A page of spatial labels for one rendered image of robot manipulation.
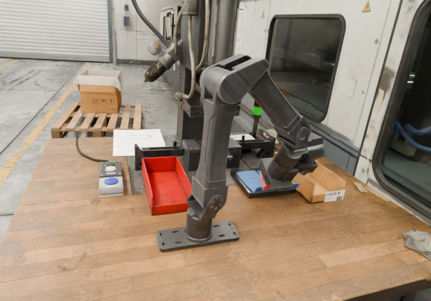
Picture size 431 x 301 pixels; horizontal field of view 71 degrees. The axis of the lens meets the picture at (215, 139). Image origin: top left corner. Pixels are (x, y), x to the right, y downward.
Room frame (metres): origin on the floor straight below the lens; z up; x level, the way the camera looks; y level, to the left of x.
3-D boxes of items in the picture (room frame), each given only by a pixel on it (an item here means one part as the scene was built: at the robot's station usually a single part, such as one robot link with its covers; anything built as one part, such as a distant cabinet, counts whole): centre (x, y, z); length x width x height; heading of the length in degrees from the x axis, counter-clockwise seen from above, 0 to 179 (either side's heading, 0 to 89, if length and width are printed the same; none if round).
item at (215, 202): (0.63, 0.01, 1.00); 0.09 x 0.06 x 0.06; 30
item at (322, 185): (0.97, -0.33, 0.93); 0.25 x 0.13 x 0.08; 20
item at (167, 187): (0.83, 0.14, 0.93); 0.25 x 0.12 x 0.06; 20
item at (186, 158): (1.05, 0.01, 0.94); 0.20 x 0.10 x 0.07; 110
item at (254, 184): (0.89, -0.14, 0.93); 0.15 x 0.07 x 0.03; 22
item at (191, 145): (1.05, 0.01, 0.98); 0.20 x 0.10 x 0.01; 110
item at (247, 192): (0.93, -0.17, 0.91); 0.17 x 0.16 x 0.02; 110
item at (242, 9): (2.73, -0.12, 1.41); 0.25 x 0.01 x 0.33; 17
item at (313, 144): (0.77, -0.23, 1.12); 0.12 x 0.09 x 0.12; 120
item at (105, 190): (0.80, 0.30, 0.90); 0.07 x 0.07 x 0.06; 20
